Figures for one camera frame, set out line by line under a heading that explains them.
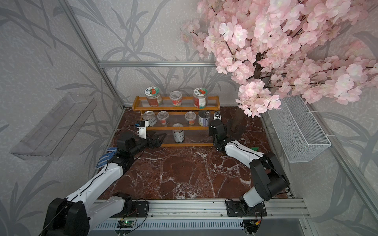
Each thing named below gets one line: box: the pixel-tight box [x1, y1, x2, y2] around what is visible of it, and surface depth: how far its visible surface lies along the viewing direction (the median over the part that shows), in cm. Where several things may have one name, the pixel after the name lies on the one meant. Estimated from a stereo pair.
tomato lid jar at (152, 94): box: [144, 86, 162, 108], surface depth 79 cm
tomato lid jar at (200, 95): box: [193, 87, 209, 109], surface depth 79 cm
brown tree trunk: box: [230, 113, 247, 134], surface depth 101 cm
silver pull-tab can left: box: [142, 110, 158, 127], surface depth 89 cm
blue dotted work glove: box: [95, 147, 118, 170], surface depth 94 cm
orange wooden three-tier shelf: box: [131, 95, 221, 148], surface depth 88 cm
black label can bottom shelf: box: [172, 122, 185, 144], surface depth 93 cm
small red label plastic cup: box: [169, 90, 183, 107], surface depth 81 cm
